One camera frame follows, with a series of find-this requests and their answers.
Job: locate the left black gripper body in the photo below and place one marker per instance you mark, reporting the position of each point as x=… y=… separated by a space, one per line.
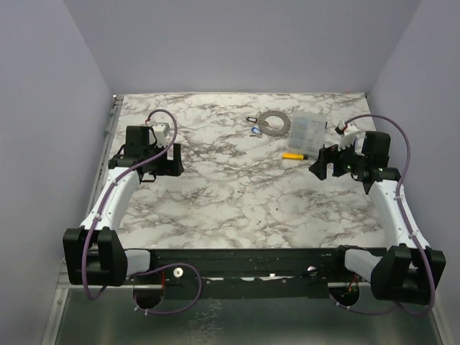
x=162 y=166

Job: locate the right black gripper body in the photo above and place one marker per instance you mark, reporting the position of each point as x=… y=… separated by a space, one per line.
x=333 y=162

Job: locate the keys with blue tag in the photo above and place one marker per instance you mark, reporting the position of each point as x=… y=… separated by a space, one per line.
x=257 y=126

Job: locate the perforated metal ring disc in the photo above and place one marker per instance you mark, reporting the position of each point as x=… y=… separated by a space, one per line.
x=274 y=123

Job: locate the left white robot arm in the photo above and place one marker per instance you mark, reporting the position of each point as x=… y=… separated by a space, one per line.
x=94 y=254

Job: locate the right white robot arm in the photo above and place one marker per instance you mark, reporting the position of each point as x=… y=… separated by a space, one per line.
x=409 y=271

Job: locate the clear plastic organizer box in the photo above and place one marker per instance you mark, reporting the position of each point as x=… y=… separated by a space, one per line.
x=307 y=134

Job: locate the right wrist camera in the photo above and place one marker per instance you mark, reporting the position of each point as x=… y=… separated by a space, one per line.
x=348 y=134

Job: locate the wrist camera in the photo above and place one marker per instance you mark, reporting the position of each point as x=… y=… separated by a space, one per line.
x=348 y=134
x=158 y=134

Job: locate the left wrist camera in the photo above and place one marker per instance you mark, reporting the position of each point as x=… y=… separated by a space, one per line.
x=158 y=134

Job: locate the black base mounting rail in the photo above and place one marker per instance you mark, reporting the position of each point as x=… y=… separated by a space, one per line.
x=182 y=274

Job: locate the aluminium frame rail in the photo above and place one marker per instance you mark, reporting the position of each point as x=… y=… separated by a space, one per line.
x=61 y=289

